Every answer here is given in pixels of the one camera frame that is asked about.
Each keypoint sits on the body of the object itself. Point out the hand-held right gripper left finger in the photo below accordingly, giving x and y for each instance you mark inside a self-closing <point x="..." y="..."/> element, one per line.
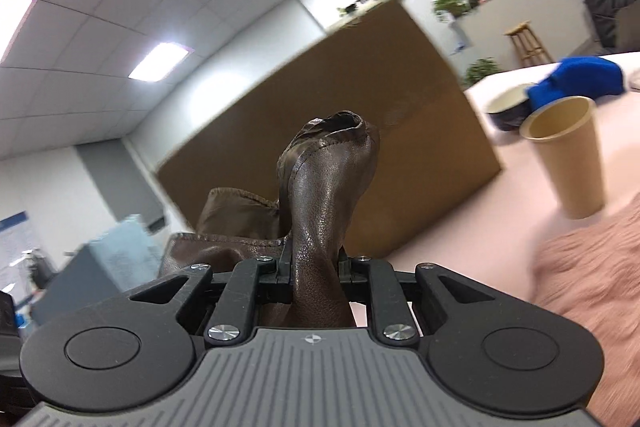
<point x="279" y="276"/>

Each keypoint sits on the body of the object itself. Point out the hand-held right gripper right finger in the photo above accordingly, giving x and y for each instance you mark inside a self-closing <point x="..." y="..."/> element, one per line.
<point x="350" y="277"/>

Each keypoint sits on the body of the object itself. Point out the brown leather garment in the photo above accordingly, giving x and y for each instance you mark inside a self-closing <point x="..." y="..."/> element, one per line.
<point x="325" y="187"/>

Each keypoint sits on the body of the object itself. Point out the pale blue printed box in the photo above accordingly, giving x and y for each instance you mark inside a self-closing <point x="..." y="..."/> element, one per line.
<point x="125" y="252"/>

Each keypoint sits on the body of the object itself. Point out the large cardboard box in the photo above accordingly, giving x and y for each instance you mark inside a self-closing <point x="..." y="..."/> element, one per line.
<point x="390" y="72"/>

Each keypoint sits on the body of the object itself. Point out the dark bowl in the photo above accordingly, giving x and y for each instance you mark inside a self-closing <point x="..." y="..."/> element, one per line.
<point x="507" y="114"/>

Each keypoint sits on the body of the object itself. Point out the green potted plant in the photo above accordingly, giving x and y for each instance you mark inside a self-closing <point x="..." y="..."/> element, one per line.
<point x="452" y="3"/>
<point x="481" y="72"/>

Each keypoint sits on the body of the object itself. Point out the ceiling light panel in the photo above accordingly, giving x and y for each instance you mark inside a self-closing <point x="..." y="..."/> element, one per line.
<point x="12" y="24"/>
<point x="160" y="62"/>

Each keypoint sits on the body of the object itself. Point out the pink fuzzy cloth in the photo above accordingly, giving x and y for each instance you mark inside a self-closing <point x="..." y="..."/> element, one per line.
<point x="595" y="287"/>

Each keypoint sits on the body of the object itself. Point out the brown paper cup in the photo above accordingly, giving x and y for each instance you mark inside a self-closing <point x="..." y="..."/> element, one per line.
<point x="570" y="157"/>

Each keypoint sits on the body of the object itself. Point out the wooden stool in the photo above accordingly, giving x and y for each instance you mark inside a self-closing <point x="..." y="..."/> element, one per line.
<point x="530" y="44"/>

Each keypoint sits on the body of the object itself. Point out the blue cloth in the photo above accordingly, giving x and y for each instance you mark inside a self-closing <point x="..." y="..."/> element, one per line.
<point x="580" y="77"/>

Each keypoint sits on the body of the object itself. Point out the white reception counter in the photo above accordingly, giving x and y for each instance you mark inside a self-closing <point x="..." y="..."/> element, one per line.
<point x="555" y="2"/>

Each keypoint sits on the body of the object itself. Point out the wall poster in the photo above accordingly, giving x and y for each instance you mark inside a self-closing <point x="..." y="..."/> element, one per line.
<point x="17" y="239"/>

